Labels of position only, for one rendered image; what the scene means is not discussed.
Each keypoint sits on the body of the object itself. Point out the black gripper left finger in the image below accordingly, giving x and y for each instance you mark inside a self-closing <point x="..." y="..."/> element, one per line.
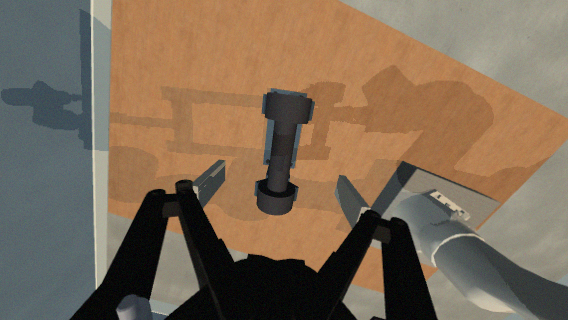
<point x="125" y="291"/>

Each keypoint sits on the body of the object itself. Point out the black dumbbell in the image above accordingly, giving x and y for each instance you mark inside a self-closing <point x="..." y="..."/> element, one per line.
<point x="275" y="195"/>

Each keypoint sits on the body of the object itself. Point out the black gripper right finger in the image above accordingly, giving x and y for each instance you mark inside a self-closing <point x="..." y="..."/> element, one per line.
<point x="405" y="289"/>

